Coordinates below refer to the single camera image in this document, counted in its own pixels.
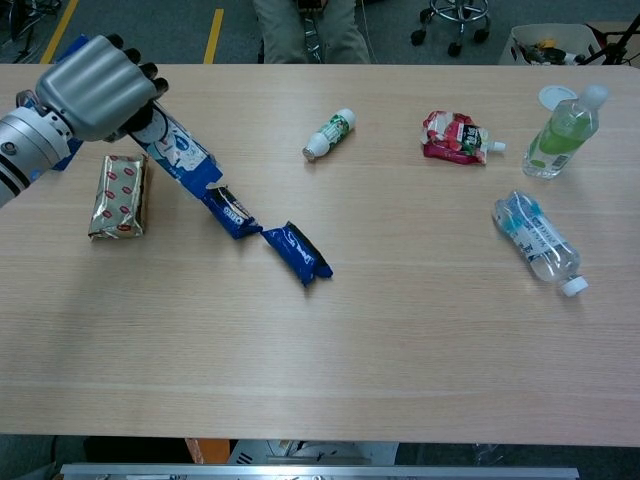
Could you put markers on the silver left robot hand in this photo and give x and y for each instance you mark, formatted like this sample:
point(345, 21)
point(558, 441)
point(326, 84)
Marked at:
point(90, 90)

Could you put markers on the long blue Oreo pack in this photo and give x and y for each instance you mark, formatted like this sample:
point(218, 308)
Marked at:
point(175, 145)

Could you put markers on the blue cookie packet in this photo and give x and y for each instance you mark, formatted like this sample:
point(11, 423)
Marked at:
point(297, 252)
point(232, 215)

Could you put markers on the white robot base chassis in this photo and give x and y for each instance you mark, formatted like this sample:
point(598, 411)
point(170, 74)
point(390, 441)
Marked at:
point(320, 450)

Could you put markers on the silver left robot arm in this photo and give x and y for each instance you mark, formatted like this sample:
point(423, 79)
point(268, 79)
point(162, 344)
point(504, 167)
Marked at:
point(25, 145)

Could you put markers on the white storage bin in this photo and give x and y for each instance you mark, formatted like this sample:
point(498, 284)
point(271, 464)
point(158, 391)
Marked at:
point(575, 35)

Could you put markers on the gold foil snack packet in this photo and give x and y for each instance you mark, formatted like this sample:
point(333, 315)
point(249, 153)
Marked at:
point(120, 195)

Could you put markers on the person in khaki trousers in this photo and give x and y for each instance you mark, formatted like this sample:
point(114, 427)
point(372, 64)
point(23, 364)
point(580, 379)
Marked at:
point(280, 35)

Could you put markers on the small white yogurt bottle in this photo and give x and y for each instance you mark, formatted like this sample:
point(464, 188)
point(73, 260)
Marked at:
point(330, 132)

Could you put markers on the red strawberry spout pouch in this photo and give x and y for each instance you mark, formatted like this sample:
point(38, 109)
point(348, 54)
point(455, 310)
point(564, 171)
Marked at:
point(455, 140)

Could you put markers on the chrome wheeled stool base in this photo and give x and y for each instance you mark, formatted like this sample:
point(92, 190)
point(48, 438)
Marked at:
point(457, 15)

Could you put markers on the orange brown object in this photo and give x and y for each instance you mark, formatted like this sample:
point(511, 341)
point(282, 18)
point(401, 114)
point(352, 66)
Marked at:
point(205, 450)

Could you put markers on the yellow black tool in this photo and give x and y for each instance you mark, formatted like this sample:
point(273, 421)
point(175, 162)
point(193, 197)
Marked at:
point(537, 50)

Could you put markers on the white round lid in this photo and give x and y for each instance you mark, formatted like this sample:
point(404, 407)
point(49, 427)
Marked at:
point(552, 95)

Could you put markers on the clear blue label water bottle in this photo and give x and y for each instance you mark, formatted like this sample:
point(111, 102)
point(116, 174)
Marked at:
point(535, 235)

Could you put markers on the green label drink bottle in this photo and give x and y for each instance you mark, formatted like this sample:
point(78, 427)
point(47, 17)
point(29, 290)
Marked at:
point(560, 135)

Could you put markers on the black stand legs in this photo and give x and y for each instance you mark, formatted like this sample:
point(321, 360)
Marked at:
point(617, 45)

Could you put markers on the aluminium profile rail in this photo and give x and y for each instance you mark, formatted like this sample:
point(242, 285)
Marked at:
point(320, 472)

